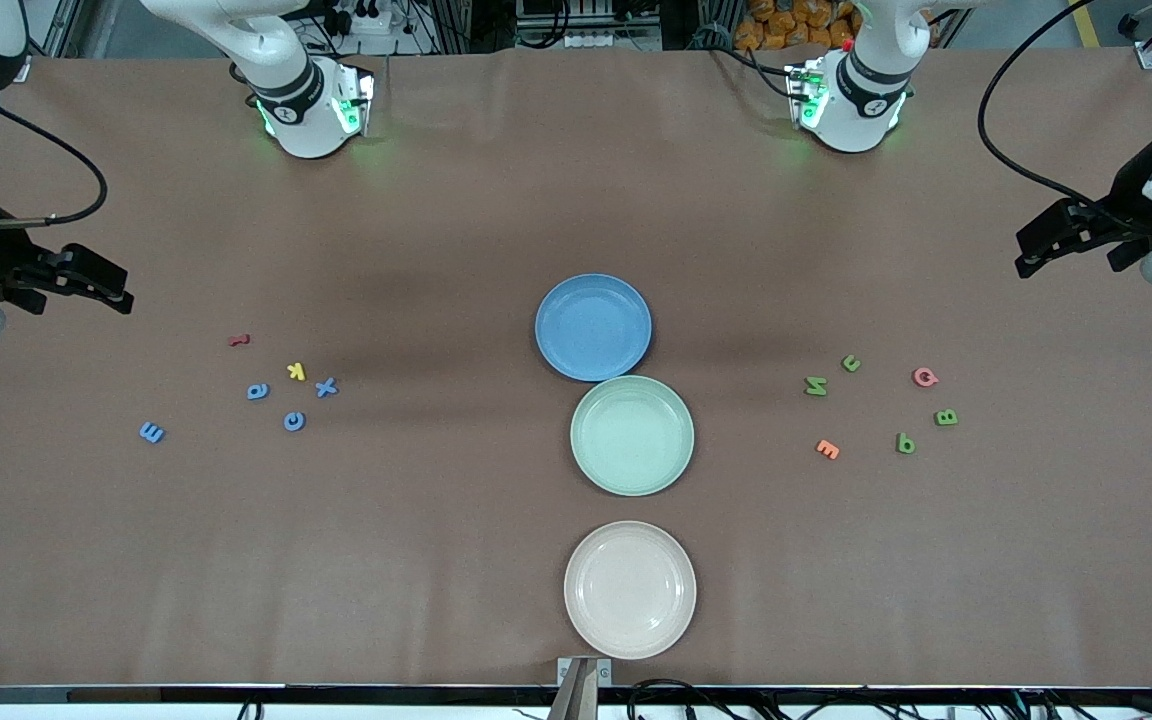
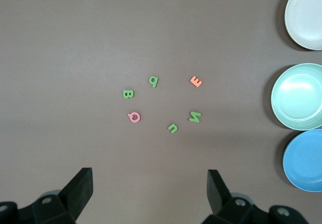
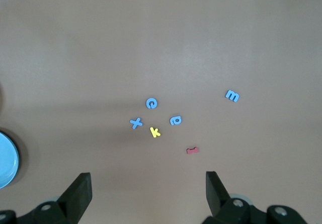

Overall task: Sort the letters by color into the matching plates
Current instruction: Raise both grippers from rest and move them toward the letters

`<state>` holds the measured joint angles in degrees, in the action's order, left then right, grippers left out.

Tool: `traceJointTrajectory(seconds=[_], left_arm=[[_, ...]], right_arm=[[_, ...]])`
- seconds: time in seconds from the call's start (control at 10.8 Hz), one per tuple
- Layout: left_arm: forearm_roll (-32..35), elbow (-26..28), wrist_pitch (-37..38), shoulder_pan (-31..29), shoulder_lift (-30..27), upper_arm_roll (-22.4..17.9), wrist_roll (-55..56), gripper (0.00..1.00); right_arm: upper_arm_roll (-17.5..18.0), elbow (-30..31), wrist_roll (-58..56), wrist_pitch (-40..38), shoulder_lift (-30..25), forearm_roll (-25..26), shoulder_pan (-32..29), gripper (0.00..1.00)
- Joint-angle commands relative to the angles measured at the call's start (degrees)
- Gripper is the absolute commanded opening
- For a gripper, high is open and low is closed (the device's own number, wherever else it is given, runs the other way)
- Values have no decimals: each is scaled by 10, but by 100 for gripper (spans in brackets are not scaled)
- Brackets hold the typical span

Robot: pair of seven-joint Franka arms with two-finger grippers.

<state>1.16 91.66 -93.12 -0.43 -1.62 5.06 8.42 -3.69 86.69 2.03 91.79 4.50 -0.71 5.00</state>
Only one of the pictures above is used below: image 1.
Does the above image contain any pile of orange packets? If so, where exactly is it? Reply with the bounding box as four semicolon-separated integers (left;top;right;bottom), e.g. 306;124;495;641
733;0;862;51

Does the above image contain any white power strip with plugs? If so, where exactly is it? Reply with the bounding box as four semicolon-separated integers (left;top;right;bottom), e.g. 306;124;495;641
324;0;397;39

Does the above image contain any brown paper table cover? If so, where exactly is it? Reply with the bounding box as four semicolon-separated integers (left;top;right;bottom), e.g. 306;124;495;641
0;45;1152;691

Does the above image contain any green plate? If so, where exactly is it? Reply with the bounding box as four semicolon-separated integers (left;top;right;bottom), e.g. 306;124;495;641
570;375;696;498

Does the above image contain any blue plate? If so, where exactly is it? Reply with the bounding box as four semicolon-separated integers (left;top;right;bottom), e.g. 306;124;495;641
535;273;654;383

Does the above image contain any long white power strip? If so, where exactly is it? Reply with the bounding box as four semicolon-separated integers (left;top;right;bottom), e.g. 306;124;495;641
516;28;663;53

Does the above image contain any beige plate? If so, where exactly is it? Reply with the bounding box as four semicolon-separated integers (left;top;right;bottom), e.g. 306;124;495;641
563;520;698;661

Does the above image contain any table edge rail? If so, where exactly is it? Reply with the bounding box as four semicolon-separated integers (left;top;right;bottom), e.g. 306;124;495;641
0;684;1152;707

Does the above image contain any black cable loop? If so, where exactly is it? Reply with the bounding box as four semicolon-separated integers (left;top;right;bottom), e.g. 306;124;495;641
626;678;737;720

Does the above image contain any metal bracket at table edge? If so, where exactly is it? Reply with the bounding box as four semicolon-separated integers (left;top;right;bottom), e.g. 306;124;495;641
556;656;614;720

